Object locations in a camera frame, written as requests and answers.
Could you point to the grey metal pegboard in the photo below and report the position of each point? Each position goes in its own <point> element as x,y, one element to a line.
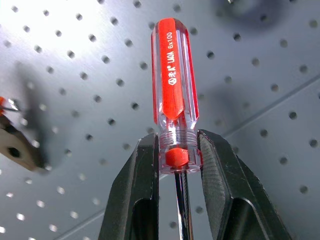
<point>75,62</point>

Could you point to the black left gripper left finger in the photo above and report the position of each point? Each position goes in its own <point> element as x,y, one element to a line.
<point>140,180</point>

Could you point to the silver peg hook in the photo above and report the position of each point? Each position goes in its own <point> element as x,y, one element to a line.
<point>12,106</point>

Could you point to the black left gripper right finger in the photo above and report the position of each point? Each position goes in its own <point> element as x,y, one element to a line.
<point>220,185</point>

